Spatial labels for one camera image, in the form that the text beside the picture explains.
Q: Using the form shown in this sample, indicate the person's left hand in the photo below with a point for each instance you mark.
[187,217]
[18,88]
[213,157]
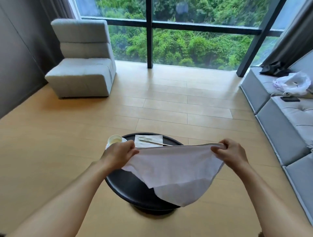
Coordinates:
[117,154]

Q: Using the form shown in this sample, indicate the person's right hand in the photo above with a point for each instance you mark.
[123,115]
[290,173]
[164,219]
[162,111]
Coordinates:
[232,153]

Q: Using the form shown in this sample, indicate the person's left thumb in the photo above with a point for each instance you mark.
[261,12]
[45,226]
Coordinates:
[133,153]

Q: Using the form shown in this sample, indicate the person's right thumb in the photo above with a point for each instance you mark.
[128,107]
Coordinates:
[217,151]

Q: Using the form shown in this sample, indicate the white cloth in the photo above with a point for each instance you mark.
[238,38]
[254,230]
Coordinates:
[176,168]

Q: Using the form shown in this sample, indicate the person's right forearm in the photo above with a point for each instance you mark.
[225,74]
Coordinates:
[276,202]

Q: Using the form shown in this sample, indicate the person's left forearm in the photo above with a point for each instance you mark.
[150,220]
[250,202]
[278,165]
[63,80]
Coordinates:
[61,202]

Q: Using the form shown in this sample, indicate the white saucer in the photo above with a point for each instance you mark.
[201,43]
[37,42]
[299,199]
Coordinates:
[122,141]

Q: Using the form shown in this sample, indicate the white paper napkin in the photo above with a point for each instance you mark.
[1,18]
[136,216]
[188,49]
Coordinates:
[148,141]

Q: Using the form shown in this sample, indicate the white cup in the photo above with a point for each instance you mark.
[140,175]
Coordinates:
[114,140]

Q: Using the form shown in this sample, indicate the wooden chopstick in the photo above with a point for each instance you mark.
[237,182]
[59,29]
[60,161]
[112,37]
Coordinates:
[156,142]

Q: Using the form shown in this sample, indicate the round black side table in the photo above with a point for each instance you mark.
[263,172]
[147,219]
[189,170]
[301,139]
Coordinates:
[137,185]

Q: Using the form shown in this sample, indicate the grey sofa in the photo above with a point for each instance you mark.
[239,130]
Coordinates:
[283,114]

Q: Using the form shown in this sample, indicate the black phone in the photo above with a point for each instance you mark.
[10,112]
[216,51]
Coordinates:
[290,99]

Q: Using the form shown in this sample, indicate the white charger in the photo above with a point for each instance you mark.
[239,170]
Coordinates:
[286,93]

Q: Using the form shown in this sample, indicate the white plastic bag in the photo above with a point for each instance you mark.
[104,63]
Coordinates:
[292,84]

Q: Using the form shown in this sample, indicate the black garment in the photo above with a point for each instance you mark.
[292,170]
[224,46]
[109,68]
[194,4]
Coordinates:
[275,69]

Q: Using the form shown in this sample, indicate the light grey armless chair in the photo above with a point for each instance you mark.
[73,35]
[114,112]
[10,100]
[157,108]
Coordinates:
[83,63]

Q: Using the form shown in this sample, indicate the grey curtain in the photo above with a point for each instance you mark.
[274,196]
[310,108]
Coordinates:
[291,34]
[69,8]

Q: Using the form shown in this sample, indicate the black window frame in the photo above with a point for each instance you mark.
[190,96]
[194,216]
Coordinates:
[156,25]

